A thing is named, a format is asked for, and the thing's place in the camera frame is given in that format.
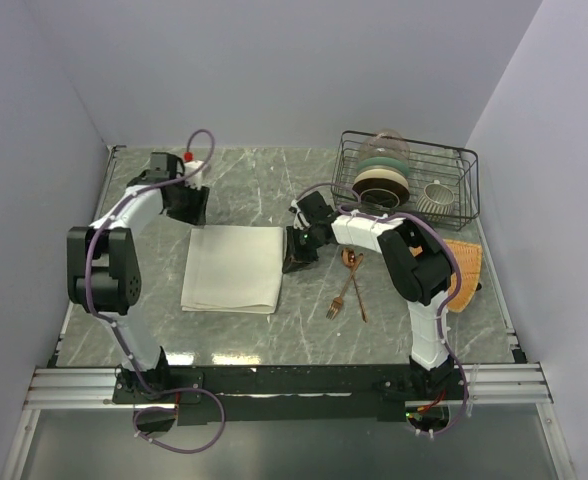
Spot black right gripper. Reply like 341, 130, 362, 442
282, 225, 323, 274

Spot white cloth napkin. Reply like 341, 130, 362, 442
181, 225, 285, 315

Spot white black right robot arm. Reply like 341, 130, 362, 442
282, 191, 460, 399

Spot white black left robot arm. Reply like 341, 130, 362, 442
66, 151, 210, 402

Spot rose gold spoon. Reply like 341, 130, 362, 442
341, 247, 368, 323

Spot rose gold fork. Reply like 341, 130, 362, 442
326, 253, 364, 320

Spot dark brown glossy bowl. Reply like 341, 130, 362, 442
353, 177, 410, 209

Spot cream white plate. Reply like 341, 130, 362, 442
354, 166, 409, 189

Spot teal green plate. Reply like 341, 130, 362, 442
356, 156, 410, 176

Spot grey ribbed cup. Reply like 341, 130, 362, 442
416, 180, 455, 222

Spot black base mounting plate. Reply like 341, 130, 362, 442
112, 362, 467, 426

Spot woven bamboo tray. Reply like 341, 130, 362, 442
445, 240, 483, 313

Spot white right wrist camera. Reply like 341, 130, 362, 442
288, 200, 310, 230

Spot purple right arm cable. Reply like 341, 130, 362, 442
298, 180, 470, 439

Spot dark wire dish rack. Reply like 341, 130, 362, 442
331, 130, 480, 230

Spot aluminium frame rail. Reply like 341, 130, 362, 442
23, 364, 552, 410

